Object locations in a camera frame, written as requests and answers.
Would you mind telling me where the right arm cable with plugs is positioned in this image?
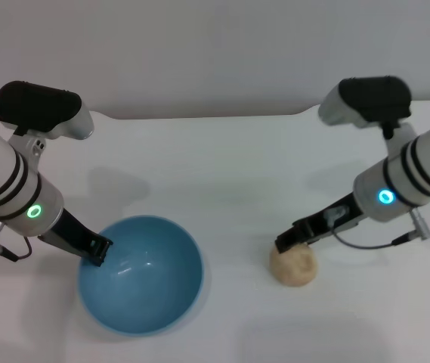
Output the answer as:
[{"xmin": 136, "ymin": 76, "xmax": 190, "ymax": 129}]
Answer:
[{"xmin": 323, "ymin": 206, "xmax": 430, "ymax": 250}]

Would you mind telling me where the silver left camera bracket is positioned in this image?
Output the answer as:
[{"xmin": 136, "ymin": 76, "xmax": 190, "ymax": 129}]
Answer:
[{"xmin": 8, "ymin": 128, "xmax": 48, "ymax": 167}]

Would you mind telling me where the silver camera bracket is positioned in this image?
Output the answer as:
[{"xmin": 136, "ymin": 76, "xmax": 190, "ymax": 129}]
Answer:
[
  {"xmin": 8, "ymin": 128, "xmax": 48, "ymax": 167},
  {"xmin": 384, "ymin": 123, "xmax": 419, "ymax": 162}
]

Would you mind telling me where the blue bowl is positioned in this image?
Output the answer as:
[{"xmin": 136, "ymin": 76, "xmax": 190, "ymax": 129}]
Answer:
[{"xmin": 76, "ymin": 214, "xmax": 204, "ymax": 334}]

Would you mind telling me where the silver right camera bracket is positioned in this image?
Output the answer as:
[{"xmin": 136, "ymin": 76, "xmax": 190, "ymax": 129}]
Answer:
[{"xmin": 384, "ymin": 123, "xmax": 419, "ymax": 162}]

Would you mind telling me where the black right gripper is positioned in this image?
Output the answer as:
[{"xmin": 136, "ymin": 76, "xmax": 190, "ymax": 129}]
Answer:
[{"xmin": 275, "ymin": 192, "xmax": 369, "ymax": 253}]

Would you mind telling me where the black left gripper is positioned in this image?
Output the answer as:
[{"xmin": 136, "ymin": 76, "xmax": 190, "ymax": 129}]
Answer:
[{"xmin": 37, "ymin": 209, "xmax": 114, "ymax": 268}]

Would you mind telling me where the beige egg yolk pastry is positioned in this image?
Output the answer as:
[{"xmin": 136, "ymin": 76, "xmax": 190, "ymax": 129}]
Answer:
[{"xmin": 269, "ymin": 244, "xmax": 320, "ymax": 288}]

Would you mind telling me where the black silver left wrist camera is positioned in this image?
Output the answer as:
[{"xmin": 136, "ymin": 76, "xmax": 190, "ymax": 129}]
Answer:
[{"xmin": 0, "ymin": 79, "xmax": 95, "ymax": 141}]

